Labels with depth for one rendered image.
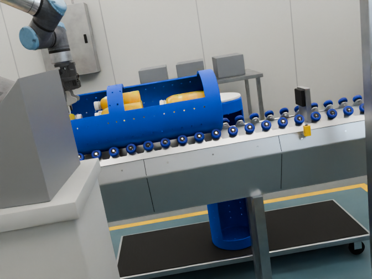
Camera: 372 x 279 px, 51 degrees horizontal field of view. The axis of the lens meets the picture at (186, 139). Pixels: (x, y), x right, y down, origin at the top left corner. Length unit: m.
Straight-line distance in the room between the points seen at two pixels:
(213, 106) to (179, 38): 3.41
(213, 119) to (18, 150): 0.99
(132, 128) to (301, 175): 0.81
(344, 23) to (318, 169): 3.79
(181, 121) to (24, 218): 0.94
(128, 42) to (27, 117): 4.24
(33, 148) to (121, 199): 0.98
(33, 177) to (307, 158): 1.28
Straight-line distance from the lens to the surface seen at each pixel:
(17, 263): 0.96
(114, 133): 1.67
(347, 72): 5.60
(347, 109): 1.89
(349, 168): 1.99
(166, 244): 2.59
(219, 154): 1.72
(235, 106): 2.14
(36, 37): 1.66
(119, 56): 5.05
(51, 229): 0.90
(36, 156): 0.86
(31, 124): 0.85
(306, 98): 1.87
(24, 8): 1.60
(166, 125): 1.66
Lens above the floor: 1.39
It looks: 14 degrees down
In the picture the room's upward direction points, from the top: 9 degrees counter-clockwise
